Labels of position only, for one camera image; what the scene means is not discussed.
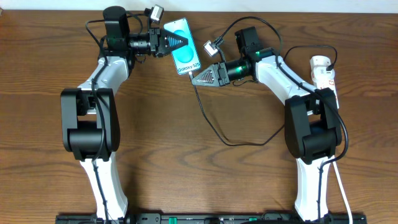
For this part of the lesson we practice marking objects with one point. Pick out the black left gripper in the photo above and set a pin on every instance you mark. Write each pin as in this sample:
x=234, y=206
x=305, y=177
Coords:
x=155, y=42

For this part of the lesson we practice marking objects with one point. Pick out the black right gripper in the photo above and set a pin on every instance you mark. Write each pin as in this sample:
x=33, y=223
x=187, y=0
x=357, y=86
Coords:
x=218, y=70

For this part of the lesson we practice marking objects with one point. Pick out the Galaxy S25 smartphone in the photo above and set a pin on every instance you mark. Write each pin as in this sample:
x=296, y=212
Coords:
x=185, y=58

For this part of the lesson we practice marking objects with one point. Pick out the white power strip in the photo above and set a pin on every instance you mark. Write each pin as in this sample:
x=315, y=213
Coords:
x=317, y=61

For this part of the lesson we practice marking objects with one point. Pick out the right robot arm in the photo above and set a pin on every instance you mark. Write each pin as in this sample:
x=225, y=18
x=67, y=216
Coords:
x=312, y=125

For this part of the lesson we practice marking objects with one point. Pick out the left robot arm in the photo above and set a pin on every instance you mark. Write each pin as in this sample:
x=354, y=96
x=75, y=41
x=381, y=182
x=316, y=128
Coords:
x=90, y=125

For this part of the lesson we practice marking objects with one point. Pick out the white USB charger plug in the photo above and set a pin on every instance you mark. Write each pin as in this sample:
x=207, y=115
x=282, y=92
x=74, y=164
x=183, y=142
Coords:
x=321, y=74

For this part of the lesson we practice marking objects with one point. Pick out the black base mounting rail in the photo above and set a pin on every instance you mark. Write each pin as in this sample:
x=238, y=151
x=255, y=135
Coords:
x=156, y=218

